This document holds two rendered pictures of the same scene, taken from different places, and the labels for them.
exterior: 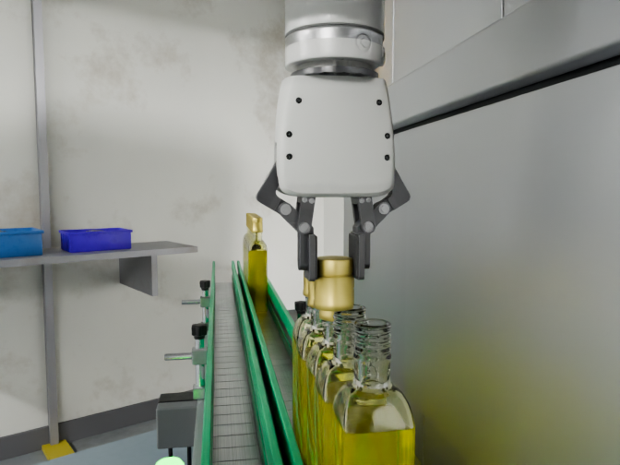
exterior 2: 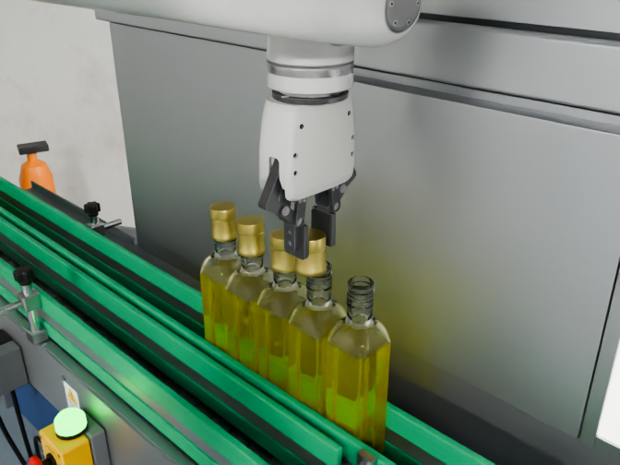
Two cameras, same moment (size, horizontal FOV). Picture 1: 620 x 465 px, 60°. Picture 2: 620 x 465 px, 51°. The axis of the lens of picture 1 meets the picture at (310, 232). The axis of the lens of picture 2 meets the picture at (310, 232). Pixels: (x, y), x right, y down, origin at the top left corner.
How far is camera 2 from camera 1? 43 cm
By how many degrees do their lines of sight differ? 41
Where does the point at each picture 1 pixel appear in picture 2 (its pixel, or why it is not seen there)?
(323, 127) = (317, 144)
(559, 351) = (470, 270)
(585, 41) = (499, 83)
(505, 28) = (417, 33)
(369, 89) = (344, 105)
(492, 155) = (405, 131)
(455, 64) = not seen: hidden behind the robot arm
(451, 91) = not seen: hidden behind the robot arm
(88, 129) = not seen: outside the picture
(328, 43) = (331, 82)
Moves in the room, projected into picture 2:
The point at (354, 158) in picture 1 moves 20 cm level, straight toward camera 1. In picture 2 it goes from (335, 161) to (477, 234)
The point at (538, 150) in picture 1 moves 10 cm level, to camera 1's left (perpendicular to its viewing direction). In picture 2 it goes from (457, 145) to (387, 163)
